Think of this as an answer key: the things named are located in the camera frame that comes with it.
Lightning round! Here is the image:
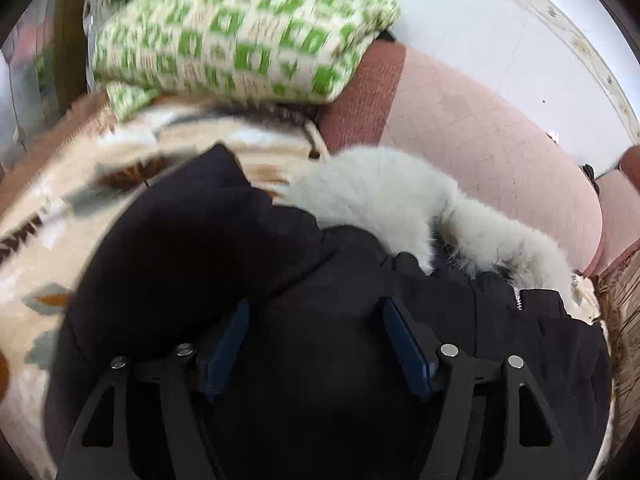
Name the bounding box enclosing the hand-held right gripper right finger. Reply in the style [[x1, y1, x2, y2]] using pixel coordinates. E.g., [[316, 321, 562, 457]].
[[382, 297, 576, 480]]

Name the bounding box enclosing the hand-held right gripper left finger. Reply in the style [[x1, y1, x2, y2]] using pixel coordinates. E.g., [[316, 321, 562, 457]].
[[56, 299, 251, 480]]

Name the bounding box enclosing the black fur-collared jacket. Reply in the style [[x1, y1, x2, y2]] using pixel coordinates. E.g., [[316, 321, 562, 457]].
[[44, 144, 613, 480]]

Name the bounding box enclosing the pink sofa backrest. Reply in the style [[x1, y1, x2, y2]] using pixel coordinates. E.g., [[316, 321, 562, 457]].
[[317, 40, 640, 278]]

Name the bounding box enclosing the leaf-print blanket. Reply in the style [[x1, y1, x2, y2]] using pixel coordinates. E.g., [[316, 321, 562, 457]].
[[0, 92, 331, 480]]

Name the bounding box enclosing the striped floral cushion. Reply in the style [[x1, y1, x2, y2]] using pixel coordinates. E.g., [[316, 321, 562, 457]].
[[592, 245, 640, 456]]

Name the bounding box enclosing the small black object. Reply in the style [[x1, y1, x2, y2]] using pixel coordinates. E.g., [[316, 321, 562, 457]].
[[580, 164, 601, 196]]

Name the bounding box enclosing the green checkered quilt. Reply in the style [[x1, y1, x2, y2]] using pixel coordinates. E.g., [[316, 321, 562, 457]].
[[89, 0, 401, 122]]

